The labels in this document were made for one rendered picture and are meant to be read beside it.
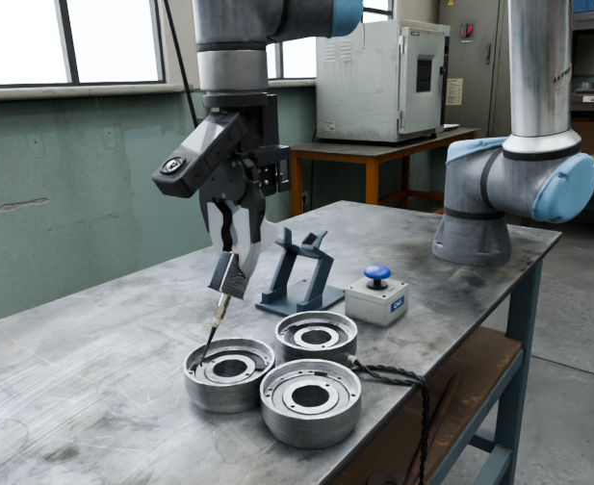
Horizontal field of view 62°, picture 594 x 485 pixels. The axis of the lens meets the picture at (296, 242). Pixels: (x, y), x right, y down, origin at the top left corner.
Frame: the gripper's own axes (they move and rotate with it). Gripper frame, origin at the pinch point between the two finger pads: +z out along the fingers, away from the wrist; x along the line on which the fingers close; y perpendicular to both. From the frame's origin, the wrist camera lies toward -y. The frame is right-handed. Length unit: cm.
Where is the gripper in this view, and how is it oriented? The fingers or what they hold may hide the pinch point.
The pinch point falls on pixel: (234, 267)
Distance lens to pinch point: 60.4
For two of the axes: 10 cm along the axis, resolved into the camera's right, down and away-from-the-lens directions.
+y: 6.2, -2.6, 7.4
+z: 0.3, 9.5, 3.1
